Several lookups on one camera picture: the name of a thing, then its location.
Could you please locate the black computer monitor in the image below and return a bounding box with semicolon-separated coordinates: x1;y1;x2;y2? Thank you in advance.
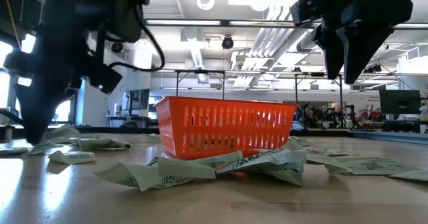
379;89;423;116
128;88;151;111

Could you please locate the black rig frame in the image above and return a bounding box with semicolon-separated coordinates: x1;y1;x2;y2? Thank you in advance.
174;69;226;100
293;71;344;128

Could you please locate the black aluminium frame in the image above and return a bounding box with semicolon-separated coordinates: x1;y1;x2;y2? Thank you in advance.
0;125;428;146

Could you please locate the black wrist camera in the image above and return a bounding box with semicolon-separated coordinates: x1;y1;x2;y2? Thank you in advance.
290;0;322;27
87;62;124;95

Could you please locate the small grey post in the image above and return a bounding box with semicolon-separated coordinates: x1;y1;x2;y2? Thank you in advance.
3;124;15;143

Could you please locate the orange plastic basket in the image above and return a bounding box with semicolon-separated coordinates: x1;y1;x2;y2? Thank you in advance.
154;96;298;161

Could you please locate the black curved strut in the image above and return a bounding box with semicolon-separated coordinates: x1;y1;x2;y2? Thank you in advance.
0;107;24;126

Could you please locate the black ceiling spotlight cluster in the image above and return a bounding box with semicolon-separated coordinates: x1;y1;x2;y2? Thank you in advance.
363;64;383;74

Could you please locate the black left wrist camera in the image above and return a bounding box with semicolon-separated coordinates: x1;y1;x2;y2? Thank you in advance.
87;62;124;95

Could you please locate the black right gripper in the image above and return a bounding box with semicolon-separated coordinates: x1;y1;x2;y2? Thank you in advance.
312;0;415;84

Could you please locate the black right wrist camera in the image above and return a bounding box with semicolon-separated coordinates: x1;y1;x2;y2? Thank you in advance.
290;0;322;27

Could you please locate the white cable coil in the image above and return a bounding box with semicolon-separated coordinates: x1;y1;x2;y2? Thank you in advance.
195;0;216;11

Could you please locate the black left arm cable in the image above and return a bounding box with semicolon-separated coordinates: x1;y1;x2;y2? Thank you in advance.
107;0;167;73

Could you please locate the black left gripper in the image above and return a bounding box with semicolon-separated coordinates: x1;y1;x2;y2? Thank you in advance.
3;21;102;144

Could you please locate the yellow cable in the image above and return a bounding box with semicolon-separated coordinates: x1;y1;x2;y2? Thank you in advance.
1;0;21;49

